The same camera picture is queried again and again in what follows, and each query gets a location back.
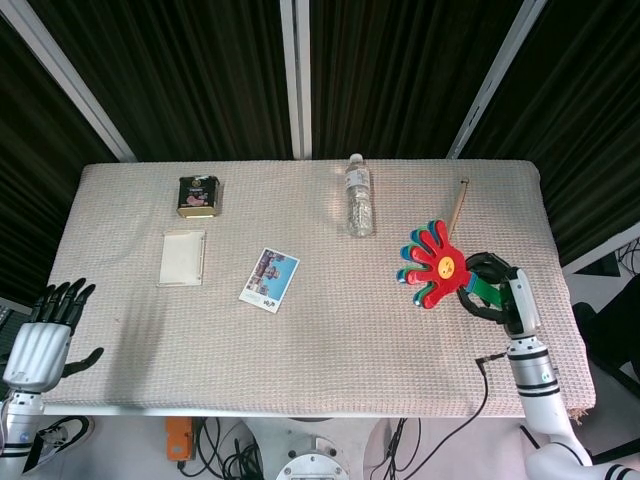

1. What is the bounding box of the white upright frame post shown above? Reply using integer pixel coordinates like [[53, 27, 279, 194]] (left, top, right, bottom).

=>
[[279, 0, 314, 161]]

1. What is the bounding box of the white slanted frame post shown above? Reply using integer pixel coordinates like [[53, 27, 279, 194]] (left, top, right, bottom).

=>
[[446, 0, 551, 159], [0, 12, 139, 164]]

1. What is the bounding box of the clear plastic water bottle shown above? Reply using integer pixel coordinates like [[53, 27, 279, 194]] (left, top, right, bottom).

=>
[[344, 153, 376, 238]]

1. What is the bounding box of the red hand-shaped clapper toy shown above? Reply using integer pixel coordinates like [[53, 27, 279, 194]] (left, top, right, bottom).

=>
[[397, 218, 506, 309]]

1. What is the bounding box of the black and gold tin can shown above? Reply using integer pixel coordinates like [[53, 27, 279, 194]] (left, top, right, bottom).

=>
[[174, 175, 226, 220]]

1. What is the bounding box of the white flat plastic tray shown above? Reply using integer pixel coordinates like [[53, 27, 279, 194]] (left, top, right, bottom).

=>
[[156, 228, 208, 288]]

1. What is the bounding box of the black cable with angled plug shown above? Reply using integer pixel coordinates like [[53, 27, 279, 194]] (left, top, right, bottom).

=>
[[389, 351, 511, 476]]

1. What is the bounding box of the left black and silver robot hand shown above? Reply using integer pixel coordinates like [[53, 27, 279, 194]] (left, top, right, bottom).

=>
[[2, 278, 105, 392]]

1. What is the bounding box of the beige waffle-weave table cloth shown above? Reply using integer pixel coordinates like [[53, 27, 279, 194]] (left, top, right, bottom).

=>
[[42, 158, 599, 419]]

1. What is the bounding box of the black pleated curtain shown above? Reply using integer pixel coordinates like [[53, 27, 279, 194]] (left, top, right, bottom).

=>
[[0, 0, 640, 294]]

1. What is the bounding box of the photo postcard with blue sky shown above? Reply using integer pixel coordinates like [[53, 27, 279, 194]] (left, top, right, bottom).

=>
[[238, 247, 301, 313]]

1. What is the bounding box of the orange plastic electrical box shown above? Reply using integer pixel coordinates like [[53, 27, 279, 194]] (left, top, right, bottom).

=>
[[165, 417, 195, 461]]

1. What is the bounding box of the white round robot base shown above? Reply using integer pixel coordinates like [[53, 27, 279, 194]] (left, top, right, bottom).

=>
[[234, 417, 396, 480]]

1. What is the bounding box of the black floor cable bundle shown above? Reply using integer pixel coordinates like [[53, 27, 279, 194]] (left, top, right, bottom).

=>
[[189, 417, 264, 480]]

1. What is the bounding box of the light wooden stick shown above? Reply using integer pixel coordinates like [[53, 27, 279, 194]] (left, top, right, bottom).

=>
[[446, 178, 471, 236]]

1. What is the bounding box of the black and white sneaker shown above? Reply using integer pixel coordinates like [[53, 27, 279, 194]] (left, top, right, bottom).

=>
[[29, 415, 96, 466]]

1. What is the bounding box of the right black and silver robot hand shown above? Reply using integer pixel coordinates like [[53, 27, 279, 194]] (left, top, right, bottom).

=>
[[457, 251, 542, 337]]

